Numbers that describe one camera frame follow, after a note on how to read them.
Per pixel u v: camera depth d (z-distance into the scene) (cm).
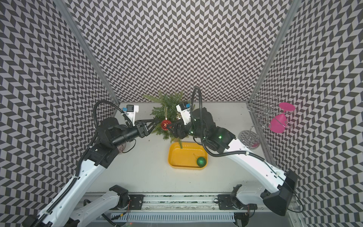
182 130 56
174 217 69
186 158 87
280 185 38
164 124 66
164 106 68
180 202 74
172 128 57
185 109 55
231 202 64
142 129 56
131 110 57
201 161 83
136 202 72
